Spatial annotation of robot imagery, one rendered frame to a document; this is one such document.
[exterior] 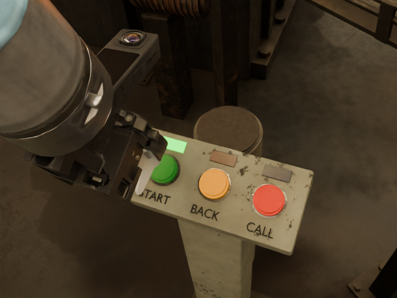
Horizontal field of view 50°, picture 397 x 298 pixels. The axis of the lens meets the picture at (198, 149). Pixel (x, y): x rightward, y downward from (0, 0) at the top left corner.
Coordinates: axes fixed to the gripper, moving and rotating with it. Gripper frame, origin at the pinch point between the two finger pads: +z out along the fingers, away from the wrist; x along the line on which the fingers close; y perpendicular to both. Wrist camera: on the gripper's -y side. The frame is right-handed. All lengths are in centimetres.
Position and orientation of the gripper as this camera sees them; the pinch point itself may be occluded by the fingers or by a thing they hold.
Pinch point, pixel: (149, 155)
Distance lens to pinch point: 53.7
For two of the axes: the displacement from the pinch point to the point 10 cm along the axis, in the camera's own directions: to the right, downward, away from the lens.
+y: -3.3, 9.2, -2.4
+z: 2.0, 3.1, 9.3
